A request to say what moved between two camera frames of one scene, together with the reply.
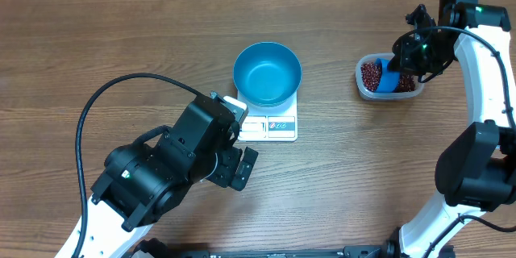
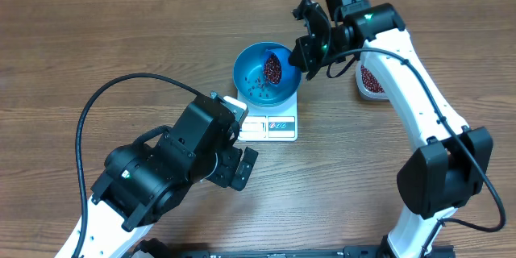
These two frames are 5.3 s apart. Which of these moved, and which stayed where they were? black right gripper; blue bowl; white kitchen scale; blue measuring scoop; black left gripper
Moved: blue measuring scoop; black right gripper
Stayed: black left gripper; blue bowl; white kitchen scale
